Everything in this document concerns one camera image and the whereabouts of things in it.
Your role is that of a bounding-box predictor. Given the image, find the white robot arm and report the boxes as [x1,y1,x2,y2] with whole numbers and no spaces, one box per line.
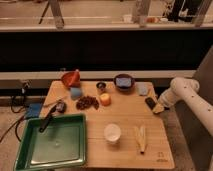
[157,77,213,136]

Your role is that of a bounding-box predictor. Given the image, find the dark bowl with blue cloth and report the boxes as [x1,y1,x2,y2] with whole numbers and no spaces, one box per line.
[113,74,135,92]

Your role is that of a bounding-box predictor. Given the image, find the pile of brown nuts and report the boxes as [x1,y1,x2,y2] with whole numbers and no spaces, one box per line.
[76,96,99,110]

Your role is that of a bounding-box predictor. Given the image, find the blue sponge block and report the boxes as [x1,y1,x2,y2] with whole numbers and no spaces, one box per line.
[70,87,82,100]

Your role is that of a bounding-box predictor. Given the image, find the small metal cup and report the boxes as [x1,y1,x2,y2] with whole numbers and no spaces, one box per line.
[96,82,106,94]

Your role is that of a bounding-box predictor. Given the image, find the orange apple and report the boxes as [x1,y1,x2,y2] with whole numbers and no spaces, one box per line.
[99,93,111,106]

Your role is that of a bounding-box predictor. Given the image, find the black handled brush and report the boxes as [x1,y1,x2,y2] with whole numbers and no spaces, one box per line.
[39,101,66,133]

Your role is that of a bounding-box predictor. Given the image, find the blue box on floor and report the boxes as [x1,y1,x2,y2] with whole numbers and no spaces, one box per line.
[25,103,42,119]

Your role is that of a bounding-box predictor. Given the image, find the black whiteboard eraser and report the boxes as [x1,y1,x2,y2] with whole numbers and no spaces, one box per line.
[145,97,156,110]

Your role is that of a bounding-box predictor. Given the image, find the green plastic tray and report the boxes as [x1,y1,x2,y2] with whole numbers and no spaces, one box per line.
[13,114,87,171]

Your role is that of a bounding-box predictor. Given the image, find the black cables on floor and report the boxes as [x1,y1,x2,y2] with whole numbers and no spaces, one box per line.
[0,82,32,144]

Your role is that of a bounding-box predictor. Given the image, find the white plastic cup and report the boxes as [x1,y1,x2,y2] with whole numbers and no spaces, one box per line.
[104,123,121,144]

